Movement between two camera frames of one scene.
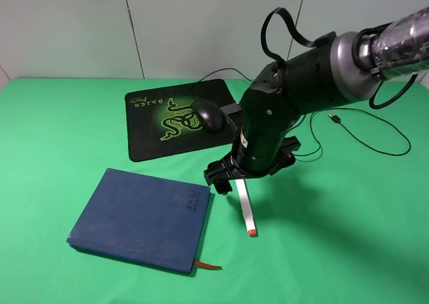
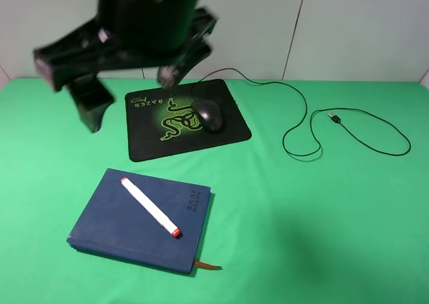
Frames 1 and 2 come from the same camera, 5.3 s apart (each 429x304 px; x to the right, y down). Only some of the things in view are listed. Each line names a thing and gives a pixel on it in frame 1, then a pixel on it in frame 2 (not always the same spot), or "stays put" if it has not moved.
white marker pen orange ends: x=244 y=197 -> x=151 y=208
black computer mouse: x=209 y=114 stays put
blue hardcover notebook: x=154 y=219 stays put
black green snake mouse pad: x=160 y=122 stays put
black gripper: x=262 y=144 -> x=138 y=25
